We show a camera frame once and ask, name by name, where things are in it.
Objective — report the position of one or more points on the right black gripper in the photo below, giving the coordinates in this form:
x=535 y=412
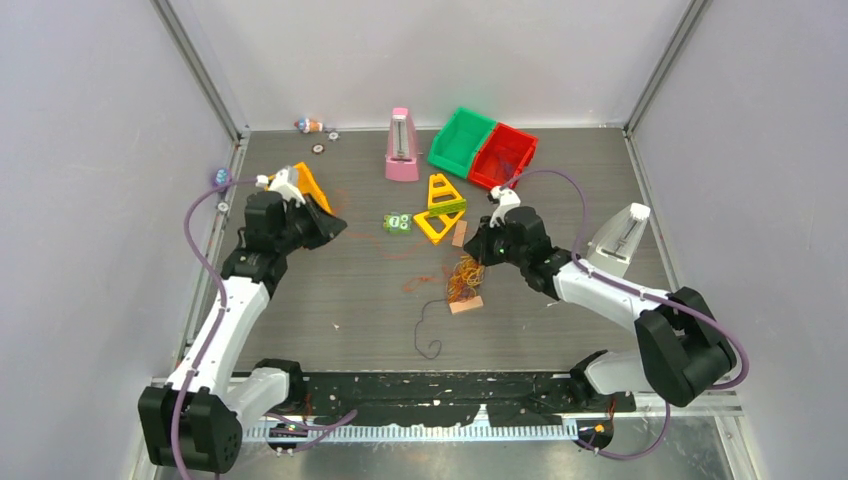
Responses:
x=479 y=247

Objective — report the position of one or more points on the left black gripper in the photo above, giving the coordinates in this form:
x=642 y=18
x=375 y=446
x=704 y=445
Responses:
x=325 y=226

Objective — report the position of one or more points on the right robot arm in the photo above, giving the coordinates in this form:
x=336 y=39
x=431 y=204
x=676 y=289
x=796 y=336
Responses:
x=679 y=355

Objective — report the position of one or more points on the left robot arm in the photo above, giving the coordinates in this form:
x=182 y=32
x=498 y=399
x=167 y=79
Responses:
x=196 y=420

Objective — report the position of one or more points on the yellow plastic bin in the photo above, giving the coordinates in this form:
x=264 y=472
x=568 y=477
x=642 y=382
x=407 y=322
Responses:
x=310 y=187

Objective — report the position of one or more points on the small wooden block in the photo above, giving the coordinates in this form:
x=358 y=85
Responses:
x=459 y=233

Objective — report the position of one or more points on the purple egg toy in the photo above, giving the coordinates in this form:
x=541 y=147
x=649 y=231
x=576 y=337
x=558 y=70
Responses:
x=222 y=180

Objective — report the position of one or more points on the wooden block near centre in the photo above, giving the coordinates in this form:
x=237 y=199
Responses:
x=465 y=305

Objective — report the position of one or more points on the flat yellow triangle block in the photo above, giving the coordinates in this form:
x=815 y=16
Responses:
x=437 y=227

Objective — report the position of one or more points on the upright yellow triangle block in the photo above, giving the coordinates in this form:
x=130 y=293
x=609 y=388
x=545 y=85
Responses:
x=443 y=198

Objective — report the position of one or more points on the red plastic bin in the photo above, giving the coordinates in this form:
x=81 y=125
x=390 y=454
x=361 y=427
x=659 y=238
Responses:
x=504 y=155

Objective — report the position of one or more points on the white metronome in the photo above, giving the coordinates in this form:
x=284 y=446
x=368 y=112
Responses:
x=614 y=245

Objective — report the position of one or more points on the small clown figurine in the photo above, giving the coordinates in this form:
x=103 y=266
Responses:
x=307 y=125

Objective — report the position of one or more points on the green plastic bin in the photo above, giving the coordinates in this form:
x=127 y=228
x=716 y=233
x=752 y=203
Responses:
x=456 y=145

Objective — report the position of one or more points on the green owl toy block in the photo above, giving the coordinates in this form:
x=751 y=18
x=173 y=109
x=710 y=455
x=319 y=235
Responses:
x=398 y=223

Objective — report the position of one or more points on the pink metronome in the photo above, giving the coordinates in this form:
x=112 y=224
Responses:
x=401 y=159

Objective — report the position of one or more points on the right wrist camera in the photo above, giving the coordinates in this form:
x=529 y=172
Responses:
x=505 y=199

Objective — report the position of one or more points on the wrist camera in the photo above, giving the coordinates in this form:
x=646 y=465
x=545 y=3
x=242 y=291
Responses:
x=284 y=182
x=505 y=199

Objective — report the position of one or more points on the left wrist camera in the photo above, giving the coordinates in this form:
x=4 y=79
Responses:
x=284 y=182

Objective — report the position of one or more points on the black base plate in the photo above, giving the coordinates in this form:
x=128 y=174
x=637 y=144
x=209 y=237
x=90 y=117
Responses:
x=445 y=399

